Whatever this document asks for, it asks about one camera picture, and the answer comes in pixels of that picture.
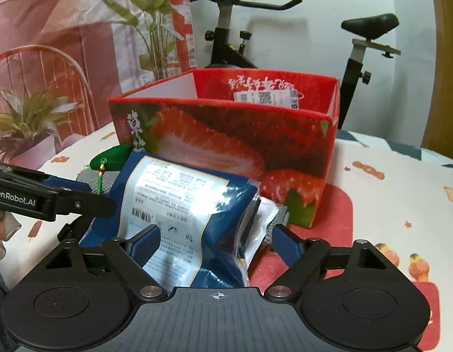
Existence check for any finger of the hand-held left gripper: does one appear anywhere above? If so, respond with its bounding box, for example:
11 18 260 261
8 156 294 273
0 160 94 195
52 190 118 218

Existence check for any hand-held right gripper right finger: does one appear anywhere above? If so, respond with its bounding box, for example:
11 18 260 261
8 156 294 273
268 224 396 300

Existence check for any person's left hand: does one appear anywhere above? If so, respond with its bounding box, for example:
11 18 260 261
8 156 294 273
0 211 22 265

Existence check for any grey mesh cloth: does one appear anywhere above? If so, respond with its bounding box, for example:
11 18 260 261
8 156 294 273
75 170 115 196

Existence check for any black exercise bike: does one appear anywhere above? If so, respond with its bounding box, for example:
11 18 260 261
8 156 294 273
184 0 402 131

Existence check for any wooden door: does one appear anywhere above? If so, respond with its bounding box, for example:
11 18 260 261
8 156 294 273
419 0 453 156

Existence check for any clear plastic packet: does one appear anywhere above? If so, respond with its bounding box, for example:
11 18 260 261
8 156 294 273
245 196 281 265

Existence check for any printed plant curtain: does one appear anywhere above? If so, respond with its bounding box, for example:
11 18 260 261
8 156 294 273
0 0 198 170

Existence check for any green pouch with tassel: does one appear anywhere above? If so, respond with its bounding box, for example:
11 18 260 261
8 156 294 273
89 146 134 196

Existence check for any red strawberry print box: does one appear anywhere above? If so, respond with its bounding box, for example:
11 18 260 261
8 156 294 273
108 68 340 229

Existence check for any blue packet with white label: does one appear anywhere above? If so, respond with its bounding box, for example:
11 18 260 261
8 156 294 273
80 150 262 291

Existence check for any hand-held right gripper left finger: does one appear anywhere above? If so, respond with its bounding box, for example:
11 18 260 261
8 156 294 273
39 224 168 300

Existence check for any printed bedsheet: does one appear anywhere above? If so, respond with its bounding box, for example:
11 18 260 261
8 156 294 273
0 123 453 352

